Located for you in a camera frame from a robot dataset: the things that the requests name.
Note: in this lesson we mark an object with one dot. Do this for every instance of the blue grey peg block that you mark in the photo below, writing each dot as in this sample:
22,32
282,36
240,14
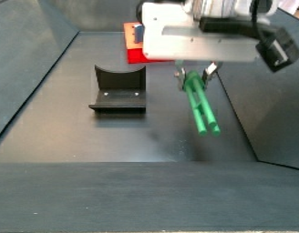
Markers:
137,33

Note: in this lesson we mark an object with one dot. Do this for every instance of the red block with holes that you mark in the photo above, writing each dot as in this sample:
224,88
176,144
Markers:
134,55

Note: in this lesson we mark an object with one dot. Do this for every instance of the black curved fixture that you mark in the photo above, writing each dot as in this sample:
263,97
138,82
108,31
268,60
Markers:
121,91

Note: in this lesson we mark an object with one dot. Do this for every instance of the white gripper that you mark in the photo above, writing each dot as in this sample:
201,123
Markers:
172,38

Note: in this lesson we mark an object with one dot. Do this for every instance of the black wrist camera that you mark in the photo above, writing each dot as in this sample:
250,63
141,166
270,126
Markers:
275,46

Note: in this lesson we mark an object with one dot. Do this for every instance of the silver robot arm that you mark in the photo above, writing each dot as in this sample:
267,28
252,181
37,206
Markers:
207,8

